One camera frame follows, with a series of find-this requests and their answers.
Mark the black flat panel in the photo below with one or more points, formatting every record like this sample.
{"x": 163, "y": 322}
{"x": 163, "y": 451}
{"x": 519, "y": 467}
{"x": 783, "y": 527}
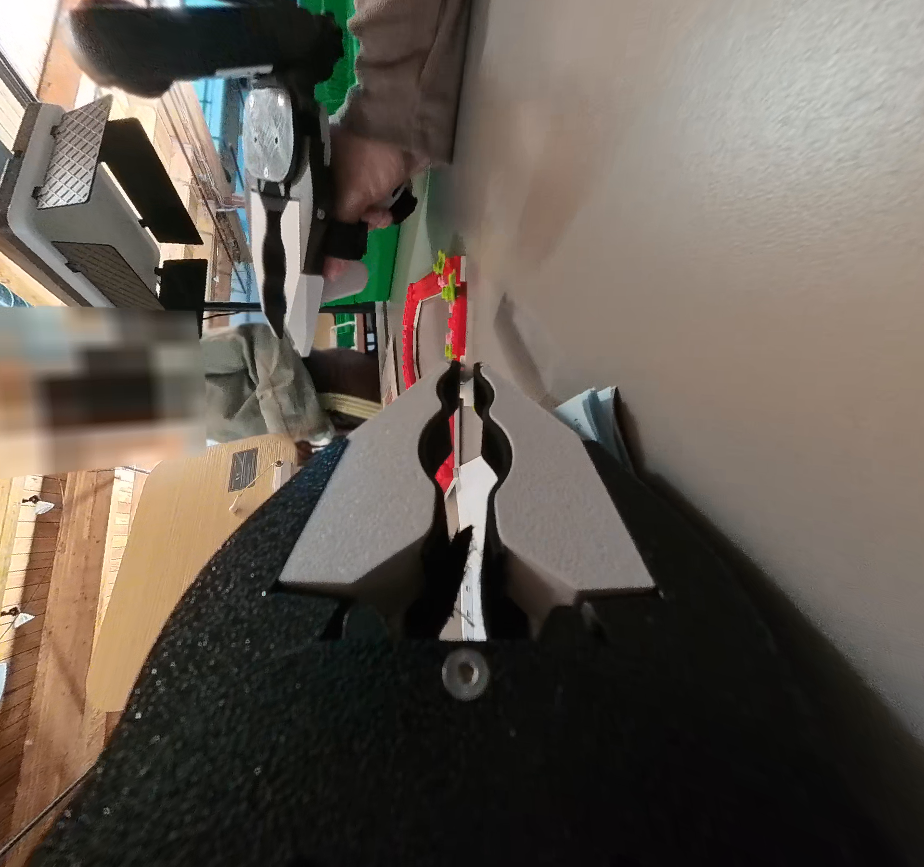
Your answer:
{"x": 151, "y": 181}

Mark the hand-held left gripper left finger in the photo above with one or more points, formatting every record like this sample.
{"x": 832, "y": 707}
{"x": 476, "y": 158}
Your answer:
{"x": 361, "y": 506}

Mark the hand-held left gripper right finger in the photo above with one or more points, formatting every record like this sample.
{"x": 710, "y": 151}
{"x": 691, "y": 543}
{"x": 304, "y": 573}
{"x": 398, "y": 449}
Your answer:
{"x": 570, "y": 513}

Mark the green lego baseplate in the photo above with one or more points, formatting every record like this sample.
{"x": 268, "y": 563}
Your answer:
{"x": 325, "y": 8}

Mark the grey tread pattern case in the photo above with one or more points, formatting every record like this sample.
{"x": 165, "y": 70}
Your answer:
{"x": 108, "y": 196}

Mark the person's right hand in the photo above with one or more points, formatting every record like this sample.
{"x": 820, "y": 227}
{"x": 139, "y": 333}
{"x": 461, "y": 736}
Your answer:
{"x": 368, "y": 181}

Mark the lego instruction booklet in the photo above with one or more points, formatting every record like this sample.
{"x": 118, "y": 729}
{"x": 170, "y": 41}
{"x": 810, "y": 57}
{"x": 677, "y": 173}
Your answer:
{"x": 588, "y": 412}

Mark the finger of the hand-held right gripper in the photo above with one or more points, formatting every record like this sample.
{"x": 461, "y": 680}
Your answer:
{"x": 307, "y": 304}
{"x": 256, "y": 232}

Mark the light wooden hanging panel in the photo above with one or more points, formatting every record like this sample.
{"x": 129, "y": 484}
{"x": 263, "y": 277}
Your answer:
{"x": 180, "y": 557}

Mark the person's right forearm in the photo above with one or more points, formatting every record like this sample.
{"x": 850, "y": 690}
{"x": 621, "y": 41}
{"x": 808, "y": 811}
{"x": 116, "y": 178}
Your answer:
{"x": 411, "y": 37}

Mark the olive green cloth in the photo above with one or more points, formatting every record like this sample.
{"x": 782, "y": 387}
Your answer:
{"x": 252, "y": 376}

